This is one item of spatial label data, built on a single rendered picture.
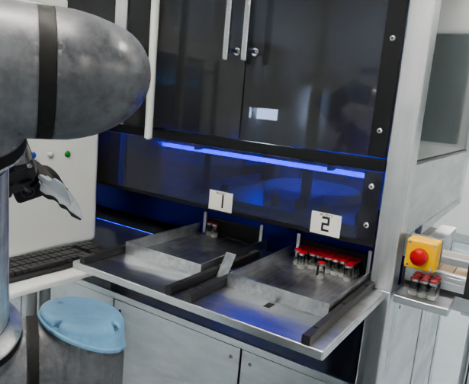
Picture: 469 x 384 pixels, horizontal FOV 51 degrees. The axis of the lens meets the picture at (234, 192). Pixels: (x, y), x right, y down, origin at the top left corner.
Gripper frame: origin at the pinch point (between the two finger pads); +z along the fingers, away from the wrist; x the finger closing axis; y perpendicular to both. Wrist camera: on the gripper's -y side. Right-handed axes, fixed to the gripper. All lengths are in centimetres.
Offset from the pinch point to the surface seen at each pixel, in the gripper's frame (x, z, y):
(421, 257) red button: 78, 21, -29
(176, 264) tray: 27, -3, -50
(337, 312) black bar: 51, 25, -28
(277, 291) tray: 44, 15, -34
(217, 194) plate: 48, -23, -60
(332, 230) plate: 68, 4, -43
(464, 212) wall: 395, -44, -370
